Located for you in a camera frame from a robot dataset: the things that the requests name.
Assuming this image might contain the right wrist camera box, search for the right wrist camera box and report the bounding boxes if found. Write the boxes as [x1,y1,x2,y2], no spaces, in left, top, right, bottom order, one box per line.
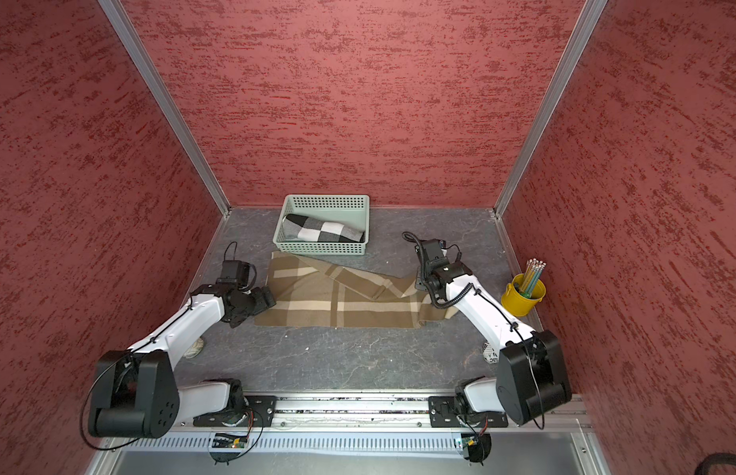
[419,239,448,267]

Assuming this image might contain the black cable at corner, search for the black cable at corner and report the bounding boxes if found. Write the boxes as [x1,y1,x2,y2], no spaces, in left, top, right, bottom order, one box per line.
[692,452,736,475]

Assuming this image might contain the light green plastic basket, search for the light green plastic basket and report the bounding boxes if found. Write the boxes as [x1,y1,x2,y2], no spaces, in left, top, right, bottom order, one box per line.
[273,194,370,255]

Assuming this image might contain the bundle of coloured pencils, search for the bundle of coloured pencils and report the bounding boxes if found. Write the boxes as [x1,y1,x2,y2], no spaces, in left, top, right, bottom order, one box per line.
[518,258,546,298]

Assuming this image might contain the black white checkered scarf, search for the black white checkered scarf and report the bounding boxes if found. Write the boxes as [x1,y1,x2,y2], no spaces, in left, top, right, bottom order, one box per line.
[282,214,365,243]

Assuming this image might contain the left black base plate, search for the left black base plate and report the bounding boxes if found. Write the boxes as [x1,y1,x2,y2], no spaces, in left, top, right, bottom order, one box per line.
[193,395,278,429]

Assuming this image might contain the brown beige plaid scarf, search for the brown beige plaid scarf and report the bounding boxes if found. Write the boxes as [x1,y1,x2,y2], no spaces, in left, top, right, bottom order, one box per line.
[254,251,457,329]

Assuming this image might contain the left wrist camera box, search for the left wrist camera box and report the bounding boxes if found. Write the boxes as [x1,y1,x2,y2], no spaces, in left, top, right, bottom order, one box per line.
[216,259,256,291]

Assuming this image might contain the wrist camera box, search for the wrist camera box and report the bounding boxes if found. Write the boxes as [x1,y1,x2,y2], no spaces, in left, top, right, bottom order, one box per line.
[216,259,256,291]
[419,239,448,267]

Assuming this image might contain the yellow pencil cup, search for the yellow pencil cup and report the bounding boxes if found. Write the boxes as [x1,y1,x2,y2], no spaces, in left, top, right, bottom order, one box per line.
[501,274,547,318]

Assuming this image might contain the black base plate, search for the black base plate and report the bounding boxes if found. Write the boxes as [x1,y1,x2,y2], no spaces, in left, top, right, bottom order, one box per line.
[427,396,508,431]
[193,395,278,429]

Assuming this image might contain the aluminium front rail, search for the aluminium front rail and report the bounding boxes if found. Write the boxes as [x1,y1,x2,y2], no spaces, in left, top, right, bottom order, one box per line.
[87,390,611,474]

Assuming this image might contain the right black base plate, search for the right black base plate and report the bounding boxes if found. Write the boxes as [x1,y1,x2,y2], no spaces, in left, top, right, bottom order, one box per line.
[427,396,508,431]

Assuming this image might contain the rolled beige patterned cloth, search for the rolled beige patterned cloth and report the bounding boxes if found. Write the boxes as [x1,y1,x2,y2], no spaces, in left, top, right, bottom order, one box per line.
[183,338,205,359]

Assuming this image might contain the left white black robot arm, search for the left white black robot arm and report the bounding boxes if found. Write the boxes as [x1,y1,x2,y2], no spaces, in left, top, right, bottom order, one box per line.
[87,284,276,439]

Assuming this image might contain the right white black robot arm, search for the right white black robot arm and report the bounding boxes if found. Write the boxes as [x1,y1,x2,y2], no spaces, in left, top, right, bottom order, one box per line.
[419,259,573,426]

